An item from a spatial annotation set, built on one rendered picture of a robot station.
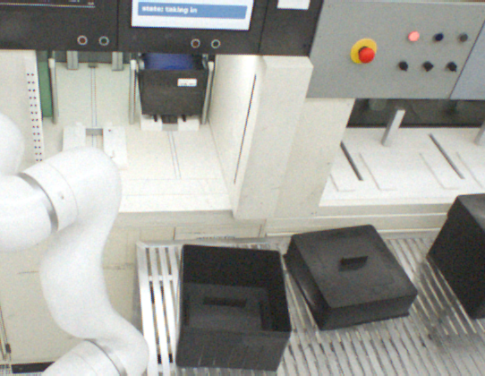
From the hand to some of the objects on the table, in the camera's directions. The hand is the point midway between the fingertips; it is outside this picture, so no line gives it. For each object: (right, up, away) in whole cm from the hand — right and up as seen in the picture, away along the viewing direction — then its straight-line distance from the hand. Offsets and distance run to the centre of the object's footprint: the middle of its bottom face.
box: (+145, -37, +46) cm, 157 cm away
